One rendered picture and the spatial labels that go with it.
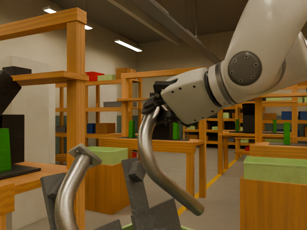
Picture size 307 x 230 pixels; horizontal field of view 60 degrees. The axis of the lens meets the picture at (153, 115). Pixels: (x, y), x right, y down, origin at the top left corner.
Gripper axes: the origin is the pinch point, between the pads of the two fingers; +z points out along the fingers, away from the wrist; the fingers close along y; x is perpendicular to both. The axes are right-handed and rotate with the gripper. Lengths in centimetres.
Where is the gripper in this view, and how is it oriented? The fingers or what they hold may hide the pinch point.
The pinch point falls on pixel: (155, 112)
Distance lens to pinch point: 59.8
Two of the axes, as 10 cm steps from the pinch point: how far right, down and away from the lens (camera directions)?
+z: -7.5, 3.0, 5.9
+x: -2.7, 6.7, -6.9
